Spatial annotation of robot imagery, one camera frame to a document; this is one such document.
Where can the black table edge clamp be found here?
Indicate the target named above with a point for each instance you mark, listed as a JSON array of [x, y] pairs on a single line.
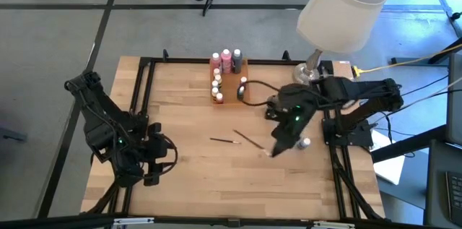
[[286, 55], [165, 55]]

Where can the blue small paint bottle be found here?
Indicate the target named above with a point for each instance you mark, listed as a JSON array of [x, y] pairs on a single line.
[[305, 143], [215, 84]]

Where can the black floor rail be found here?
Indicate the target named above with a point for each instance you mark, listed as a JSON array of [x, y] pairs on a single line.
[[415, 61]]

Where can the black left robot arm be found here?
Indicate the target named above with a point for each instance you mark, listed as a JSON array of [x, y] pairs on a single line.
[[101, 120]]

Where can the white flat box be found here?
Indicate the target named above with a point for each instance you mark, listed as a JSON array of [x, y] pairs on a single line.
[[390, 167]]

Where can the silver table lamp white shade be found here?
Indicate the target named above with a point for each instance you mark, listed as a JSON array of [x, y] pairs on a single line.
[[339, 16]]

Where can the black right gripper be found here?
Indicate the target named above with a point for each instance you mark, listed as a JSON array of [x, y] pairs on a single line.
[[294, 128]]

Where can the dark grey large paint bottle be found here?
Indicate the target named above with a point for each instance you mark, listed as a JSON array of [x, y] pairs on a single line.
[[237, 61]]

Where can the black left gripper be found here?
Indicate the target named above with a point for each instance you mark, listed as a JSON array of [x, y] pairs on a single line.
[[155, 149]]

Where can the red small paint bottle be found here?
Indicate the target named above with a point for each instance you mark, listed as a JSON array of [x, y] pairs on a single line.
[[219, 98]]

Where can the black diagonal beam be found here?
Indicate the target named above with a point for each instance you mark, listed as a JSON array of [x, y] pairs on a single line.
[[408, 143]]

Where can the magenta small paint bottle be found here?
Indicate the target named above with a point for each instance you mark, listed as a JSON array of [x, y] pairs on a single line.
[[243, 80]]

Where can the grey floor object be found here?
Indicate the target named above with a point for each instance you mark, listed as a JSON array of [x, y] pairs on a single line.
[[7, 136]]

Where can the orange translucent plastic bin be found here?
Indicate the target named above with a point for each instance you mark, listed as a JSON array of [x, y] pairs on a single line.
[[231, 95]]

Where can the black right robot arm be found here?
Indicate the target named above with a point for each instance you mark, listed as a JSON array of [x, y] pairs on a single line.
[[361, 91]]

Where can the black aluminium table frame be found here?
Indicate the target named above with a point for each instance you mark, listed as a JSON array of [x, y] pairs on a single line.
[[260, 61]]

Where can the pink large paint bottle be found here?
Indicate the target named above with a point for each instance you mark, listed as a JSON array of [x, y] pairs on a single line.
[[226, 62]]

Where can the black table-level camera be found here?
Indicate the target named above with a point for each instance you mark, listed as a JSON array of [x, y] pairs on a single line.
[[233, 223]]

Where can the black keyboard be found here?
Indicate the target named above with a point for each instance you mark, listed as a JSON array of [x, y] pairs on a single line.
[[455, 196]]

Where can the green small paint bottle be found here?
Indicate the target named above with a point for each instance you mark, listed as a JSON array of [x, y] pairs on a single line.
[[241, 89]]

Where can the coral large paint bottle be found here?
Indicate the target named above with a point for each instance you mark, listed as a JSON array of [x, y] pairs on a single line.
[[216, 61]]

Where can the silver frame bracket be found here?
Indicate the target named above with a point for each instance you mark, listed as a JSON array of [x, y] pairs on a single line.
[[133, 221], [334, 225]]

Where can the dark grey side panel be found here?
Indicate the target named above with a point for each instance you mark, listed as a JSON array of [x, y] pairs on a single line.
[[455, 113]]

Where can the pale yellow small paint bottle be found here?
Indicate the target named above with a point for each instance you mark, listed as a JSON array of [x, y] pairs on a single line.
[[215, 91]]

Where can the orange-yellow small paint bottle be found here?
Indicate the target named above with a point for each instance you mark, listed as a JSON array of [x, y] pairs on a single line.
[[216, 72]]

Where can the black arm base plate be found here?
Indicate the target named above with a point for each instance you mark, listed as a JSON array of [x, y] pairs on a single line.
[[143, 117], [362, 141]]

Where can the black side desk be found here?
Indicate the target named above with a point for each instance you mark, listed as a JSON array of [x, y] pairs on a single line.
[[436, 185]]

